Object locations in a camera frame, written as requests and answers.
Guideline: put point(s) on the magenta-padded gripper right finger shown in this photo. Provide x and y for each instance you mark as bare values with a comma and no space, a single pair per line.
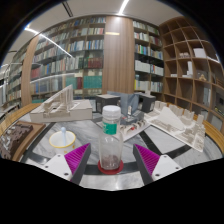
165,165

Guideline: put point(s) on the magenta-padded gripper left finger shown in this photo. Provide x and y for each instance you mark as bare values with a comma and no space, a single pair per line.
58,165

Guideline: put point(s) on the clear bottle with green label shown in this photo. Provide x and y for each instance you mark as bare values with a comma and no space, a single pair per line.
111,143

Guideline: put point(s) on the white cup with yellow rim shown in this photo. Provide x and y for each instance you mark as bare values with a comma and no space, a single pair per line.
61,146

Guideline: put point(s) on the white spoon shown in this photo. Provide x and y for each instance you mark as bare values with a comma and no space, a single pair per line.
63,135

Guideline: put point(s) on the white architectural model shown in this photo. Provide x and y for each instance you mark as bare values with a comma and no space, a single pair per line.
173,123

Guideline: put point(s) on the brown architectural model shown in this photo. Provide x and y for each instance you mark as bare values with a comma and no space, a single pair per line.
15,138

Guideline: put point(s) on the flat round red coaster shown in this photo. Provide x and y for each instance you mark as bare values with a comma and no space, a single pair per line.
110,171

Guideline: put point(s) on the beige architectural model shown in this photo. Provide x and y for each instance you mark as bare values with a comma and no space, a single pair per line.
63,111

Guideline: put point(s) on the bookshelf behind glass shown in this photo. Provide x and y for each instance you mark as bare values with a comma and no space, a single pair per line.
13,86

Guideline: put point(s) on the wooden cubby shelf unit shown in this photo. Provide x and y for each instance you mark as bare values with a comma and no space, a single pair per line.
190,73

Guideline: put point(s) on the narrow wooden bookshelf with books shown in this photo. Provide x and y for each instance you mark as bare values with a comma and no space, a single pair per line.
146,56

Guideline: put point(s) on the ceiling light strip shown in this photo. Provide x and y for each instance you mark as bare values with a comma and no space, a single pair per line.
123,6

